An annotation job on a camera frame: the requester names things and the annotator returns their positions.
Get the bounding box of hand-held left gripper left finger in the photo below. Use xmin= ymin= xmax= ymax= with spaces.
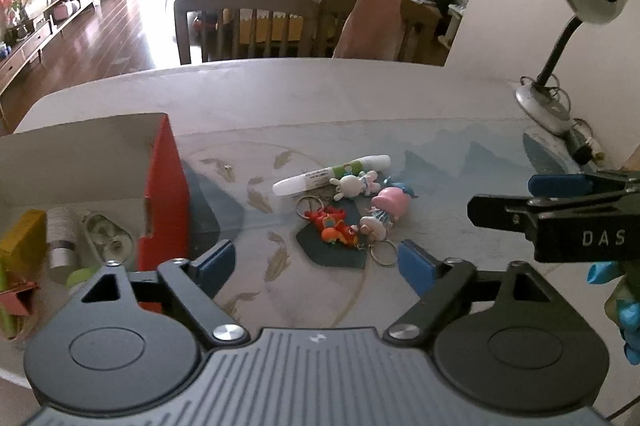
xmin=80 ymin=240 xmax=251 ymax=348

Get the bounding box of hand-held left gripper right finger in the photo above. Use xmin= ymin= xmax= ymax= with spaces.
xmin=382 ymin=240 xmax=544 ymax=348

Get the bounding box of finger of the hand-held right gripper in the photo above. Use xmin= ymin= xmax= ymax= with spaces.
xmin=529 ymin=170 xmax=640 ymax=207
xmin=467 ymin=193 xmax=541 ymax=233

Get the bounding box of orange and white cardboard box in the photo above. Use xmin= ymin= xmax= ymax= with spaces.
xmin=0 ymin=113 xmax=192 ymax=392

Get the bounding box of grey correction tape dispenser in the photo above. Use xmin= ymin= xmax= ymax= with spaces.
xmin=82 ymin=213 xmax=135 ymax=265

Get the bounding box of silver tape roll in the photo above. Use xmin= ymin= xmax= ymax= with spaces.
xmin=46 ymin=207 xmax=84 ymax=285

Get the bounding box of yellow rectangular box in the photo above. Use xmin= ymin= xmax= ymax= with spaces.
xmin=0 ymin=209 xmax=47 ymax=265

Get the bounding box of pink binder clip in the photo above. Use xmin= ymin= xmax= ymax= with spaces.
xmin=0 ymin=281 xmax=40 ymax=318

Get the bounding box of person's right hand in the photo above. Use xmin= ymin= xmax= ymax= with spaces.
xmin=586 ymin=260 xmax=640 ymax=365

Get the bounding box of blue printed table mat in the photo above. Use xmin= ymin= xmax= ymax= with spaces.
xmin=177 ymin=118 xmax=597 ymax=333

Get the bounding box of white marker pen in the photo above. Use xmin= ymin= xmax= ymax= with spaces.
xmin=272 ymin=154 xmax=392 ymax=197

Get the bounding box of green lid glass jar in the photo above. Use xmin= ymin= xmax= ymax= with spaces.
xmin=66 ymin=267 xmax=99 ymax=295

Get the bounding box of light wooden dining chair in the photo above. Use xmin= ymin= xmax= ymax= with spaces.
xmin=317 ymin=0 xmax=364 ymax=59
xmin=399 ymin=0 xmax=444 ymax=66

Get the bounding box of pink cloth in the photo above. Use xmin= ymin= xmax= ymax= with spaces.
xmin=332 ymin=0 xmax=419 ymax=63

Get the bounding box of wooden tv cabinet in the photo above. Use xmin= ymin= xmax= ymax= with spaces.
xmin=0 ymin=0 xmax=102 ymax=117

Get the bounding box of pink flower pot plant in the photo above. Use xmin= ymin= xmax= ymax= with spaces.
xmin=0 ymin=0 xmax=32 ymax=47

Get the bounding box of metal key ring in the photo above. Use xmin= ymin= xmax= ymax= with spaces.
xmin=369 ymin=240 xmax=399 ymax=267

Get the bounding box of black lamp cable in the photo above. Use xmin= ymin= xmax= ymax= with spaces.
xmin=569 ymin=118 xmax=609 ymax=167

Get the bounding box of pink toy figure keychain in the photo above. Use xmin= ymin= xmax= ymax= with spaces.
xmin=360 ymin=182 xmax=419 ymax=243

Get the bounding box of orange toy keychain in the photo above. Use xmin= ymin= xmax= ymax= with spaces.
xmin=295 ymin=196 xmax=362 ymax=249

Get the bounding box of white bunny keychain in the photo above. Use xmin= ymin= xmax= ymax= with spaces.
xmin=330 ymin=171 xmax=381 ymax=203

